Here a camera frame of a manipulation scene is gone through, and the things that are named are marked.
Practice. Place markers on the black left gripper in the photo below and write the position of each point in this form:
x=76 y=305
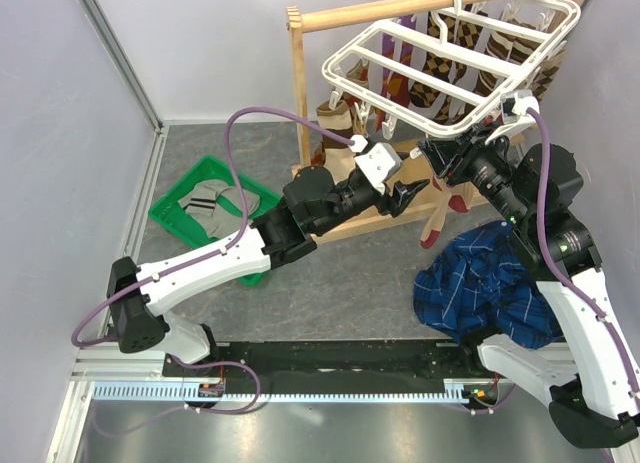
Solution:
x=404 y=194

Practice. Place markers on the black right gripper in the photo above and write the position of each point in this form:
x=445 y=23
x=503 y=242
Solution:
x=454 y=157

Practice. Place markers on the beige sock maroon toe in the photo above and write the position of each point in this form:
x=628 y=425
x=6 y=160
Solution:
x=457 y=198

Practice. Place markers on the white plastic clip hanger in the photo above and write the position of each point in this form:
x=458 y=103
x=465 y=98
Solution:
x=547 y=22

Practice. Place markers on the green plastic tray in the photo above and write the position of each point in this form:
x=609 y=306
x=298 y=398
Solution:
x=171 y=215

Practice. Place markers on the beige sock maroon purple stripes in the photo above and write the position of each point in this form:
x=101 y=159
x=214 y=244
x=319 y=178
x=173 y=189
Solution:
x=343 y=120

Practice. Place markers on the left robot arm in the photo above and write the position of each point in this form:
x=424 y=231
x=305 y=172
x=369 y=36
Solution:
x=312 y=204

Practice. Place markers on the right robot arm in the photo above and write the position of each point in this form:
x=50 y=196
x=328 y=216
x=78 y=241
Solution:
x=588 y=380

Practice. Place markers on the wooden clothes rack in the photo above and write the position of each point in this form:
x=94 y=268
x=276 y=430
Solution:
x=300 y=24

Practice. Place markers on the blue plaid shirt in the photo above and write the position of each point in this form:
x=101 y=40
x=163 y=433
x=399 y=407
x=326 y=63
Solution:
x=478 y=282

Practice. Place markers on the cream brown striped sock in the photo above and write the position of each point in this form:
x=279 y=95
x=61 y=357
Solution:
x=505 y=47

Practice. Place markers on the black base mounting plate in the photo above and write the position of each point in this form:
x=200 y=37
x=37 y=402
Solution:
x=431 y=358

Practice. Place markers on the grey sock black stripes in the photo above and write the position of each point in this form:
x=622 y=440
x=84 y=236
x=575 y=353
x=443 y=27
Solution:
x=217 y=207

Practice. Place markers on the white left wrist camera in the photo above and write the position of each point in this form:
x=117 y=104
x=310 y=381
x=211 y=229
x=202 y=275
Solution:
x=378 y=162

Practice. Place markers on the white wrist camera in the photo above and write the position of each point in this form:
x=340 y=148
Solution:
x=378 y=162
x=514 y=116

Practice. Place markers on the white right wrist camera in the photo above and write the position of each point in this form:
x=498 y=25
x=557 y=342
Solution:
x=514 y=116

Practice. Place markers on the blue slotted cable duct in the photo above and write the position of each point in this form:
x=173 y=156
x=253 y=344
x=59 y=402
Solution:
x=453 y=393

